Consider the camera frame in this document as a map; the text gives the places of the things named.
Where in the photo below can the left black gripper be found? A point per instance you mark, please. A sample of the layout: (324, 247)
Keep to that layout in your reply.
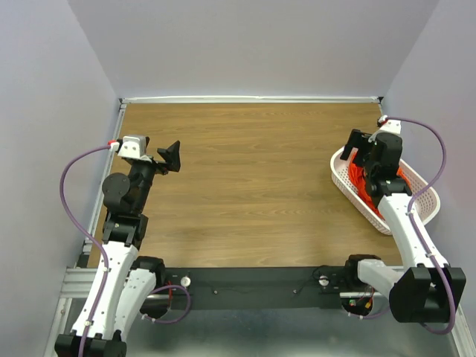
(170, 155)

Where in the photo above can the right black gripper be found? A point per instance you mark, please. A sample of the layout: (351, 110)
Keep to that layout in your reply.
(358, 139)

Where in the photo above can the orange t shirt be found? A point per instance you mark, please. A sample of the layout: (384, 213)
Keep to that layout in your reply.
(359, 178)

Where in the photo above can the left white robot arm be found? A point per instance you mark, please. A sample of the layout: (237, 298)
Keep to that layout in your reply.
(123, 279)

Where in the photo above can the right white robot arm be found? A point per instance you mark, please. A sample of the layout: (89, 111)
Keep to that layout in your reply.
(430, 289)

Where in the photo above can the back aluminium edge strip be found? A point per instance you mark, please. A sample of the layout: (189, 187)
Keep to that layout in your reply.
(250, 99)

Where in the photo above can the left white knob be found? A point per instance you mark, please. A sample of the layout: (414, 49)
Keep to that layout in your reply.
(185, 281)

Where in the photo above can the white knob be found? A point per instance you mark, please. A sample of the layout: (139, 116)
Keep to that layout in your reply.
(185, 281)
(323, 280)

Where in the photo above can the right white knob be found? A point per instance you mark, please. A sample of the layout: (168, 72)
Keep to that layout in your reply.
(323, 280)

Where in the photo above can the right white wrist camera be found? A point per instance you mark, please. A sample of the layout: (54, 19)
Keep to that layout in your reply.
(392, 126)

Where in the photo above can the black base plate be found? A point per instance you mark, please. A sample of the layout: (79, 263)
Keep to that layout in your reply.
(267, 288)

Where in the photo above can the aluminium frame rail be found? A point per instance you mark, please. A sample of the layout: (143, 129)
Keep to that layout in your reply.
(77, 282)

